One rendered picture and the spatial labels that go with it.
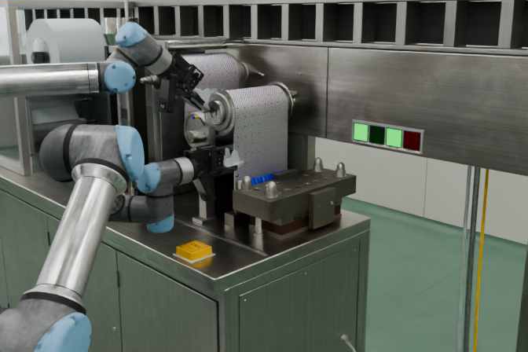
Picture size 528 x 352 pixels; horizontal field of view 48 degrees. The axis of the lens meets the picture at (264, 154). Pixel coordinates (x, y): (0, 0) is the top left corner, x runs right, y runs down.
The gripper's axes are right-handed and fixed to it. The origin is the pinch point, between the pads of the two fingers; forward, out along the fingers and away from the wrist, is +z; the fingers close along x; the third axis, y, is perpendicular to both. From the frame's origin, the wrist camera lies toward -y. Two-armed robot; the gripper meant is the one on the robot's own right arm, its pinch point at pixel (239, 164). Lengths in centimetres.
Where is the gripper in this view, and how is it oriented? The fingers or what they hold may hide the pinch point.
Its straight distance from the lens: 181.2
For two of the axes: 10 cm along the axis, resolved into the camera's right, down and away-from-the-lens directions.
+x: -7.0, -1.6, 6.9
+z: 7.1, -1.6, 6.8
